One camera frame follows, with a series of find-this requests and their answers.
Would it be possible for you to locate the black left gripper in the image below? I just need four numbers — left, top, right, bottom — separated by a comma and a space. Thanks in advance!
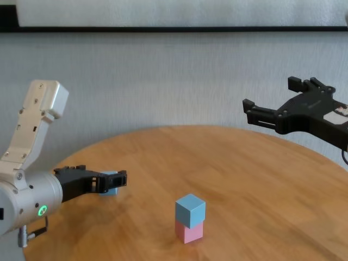
53, 164, 128, 203

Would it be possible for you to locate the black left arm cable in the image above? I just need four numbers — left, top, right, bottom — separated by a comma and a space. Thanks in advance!
17, 216, 49, 248

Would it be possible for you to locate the white foam panel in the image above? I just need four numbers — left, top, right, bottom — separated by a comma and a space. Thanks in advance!
15, 0, 348, 28

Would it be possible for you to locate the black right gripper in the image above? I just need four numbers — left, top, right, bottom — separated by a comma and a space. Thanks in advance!
242, 76, 348, 152

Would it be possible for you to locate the pink cube block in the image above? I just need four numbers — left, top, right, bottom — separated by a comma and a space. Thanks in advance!
174, 219, 204, 244

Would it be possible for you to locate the blue cube block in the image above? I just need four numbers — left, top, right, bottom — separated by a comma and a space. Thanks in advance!
175, 194, 207, 229
99, 170, 120, 196

